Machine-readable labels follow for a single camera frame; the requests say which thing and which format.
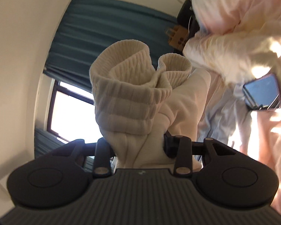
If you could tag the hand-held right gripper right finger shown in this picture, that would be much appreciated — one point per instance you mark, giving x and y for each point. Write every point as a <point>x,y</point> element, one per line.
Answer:
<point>171,145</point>

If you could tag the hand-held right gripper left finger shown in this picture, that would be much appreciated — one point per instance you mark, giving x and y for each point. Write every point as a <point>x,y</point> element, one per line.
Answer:
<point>103,150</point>

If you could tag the cream knit sweater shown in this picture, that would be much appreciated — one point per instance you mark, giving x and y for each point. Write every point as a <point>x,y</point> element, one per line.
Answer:
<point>126,103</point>

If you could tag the dark framed window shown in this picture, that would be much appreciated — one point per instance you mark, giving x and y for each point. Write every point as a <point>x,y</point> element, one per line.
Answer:
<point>68,112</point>

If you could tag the black smartphone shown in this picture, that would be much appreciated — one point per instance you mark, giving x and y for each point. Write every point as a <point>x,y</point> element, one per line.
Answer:
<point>262,91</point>

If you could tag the cardboard box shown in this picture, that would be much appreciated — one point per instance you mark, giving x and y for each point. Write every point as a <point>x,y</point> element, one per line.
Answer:
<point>178,37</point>

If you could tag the black chair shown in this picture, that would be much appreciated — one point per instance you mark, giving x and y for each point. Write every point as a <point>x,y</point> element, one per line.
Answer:
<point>187,11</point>

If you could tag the pastel bedsheet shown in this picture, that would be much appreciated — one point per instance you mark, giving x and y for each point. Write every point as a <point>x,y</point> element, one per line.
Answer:
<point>224,4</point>

